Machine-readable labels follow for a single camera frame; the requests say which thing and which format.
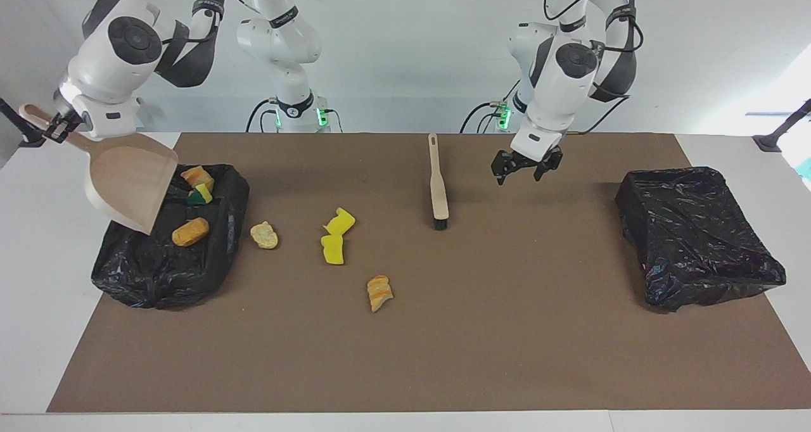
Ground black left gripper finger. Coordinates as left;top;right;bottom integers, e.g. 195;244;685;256
492;151;530;186
535;146;564;182

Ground beige plastic dustpan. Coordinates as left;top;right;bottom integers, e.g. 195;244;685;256
18;104;179;236

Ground beige hand brush black bristles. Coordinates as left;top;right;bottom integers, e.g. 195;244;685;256
428;134;450;231

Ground black bag lined trash bin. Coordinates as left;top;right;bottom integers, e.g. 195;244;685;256
91;163;250;310
615;167;787;313

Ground brown toy bread loaf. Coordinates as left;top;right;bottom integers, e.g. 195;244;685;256
172;217;210;248

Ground orange striped toy croissant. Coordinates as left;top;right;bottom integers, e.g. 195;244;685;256
367;275;394;313

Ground pale beige toy cookie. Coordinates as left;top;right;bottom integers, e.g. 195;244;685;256
250;221;279;250

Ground brown table mat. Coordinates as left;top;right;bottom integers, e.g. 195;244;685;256
48;132;811;414

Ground black camera stand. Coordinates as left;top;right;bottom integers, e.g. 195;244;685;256
0;96;52;148
753;99;811;153

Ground black left base cable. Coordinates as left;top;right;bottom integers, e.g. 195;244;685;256
459;76;523;134

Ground black base cable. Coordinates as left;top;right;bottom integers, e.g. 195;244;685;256
459;76;523;134
246;98;279;133

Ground black right base cable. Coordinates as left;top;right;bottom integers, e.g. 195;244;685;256
246;98;279;133

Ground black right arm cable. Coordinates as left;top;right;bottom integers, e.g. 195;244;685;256
158;0;260;46

